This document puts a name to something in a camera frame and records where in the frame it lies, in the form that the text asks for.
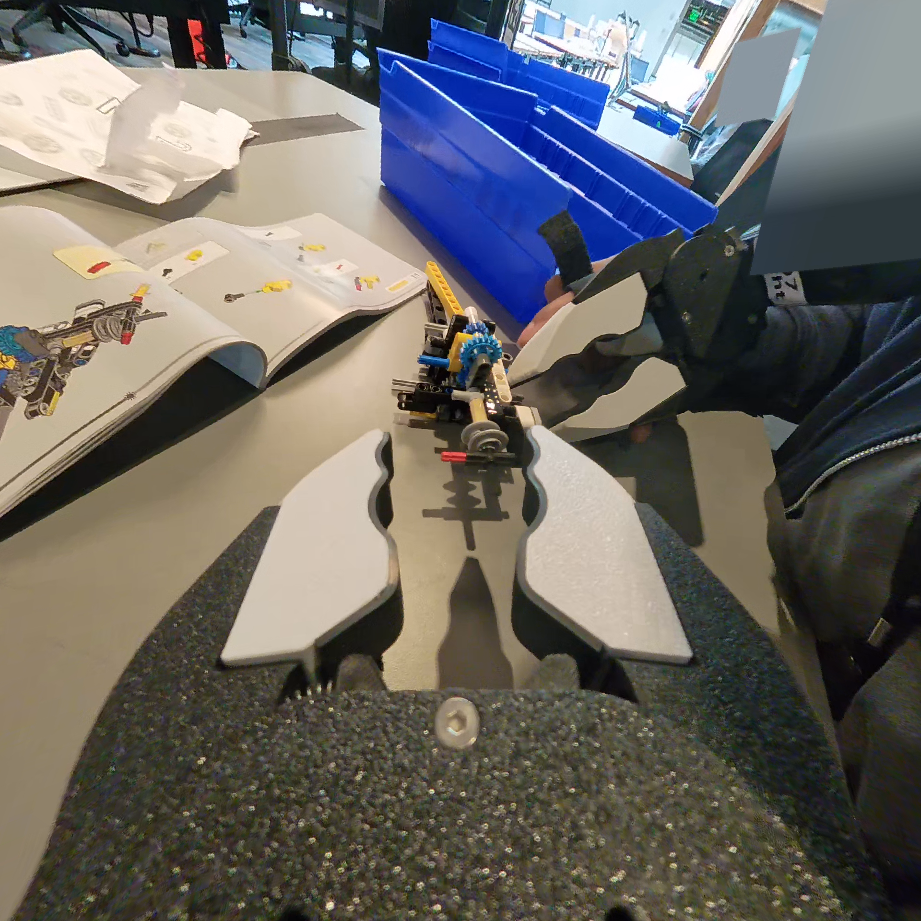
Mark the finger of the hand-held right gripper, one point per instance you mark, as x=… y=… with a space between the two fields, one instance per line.
x=640 y=399
x=583 y=320

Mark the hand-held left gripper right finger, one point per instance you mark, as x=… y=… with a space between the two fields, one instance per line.
x=597 y=561

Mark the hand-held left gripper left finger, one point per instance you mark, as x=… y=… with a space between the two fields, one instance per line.
x=324 y=547

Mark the lego model assembly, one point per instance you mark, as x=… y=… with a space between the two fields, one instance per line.
x=475 y=388

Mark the person's right forearm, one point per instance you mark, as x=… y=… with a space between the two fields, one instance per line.
x=834 y=360

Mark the lego instruction booklet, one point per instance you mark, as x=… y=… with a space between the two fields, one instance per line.
x=180 y=345

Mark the person's right hand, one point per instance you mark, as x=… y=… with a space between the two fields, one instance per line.
x=539 y=320

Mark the large blue plastic bin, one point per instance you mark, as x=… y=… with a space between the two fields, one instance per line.
x=460 y=180

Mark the person's torso in jacket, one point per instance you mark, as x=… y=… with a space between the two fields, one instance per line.
x=849 y=575

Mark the clear plastic bag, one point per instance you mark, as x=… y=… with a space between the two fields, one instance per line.
x=144 y=122

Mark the white printed parts bag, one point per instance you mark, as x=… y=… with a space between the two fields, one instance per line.
x=57 y=108

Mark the black office chair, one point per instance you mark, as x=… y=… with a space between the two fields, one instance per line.
x=93 y=25

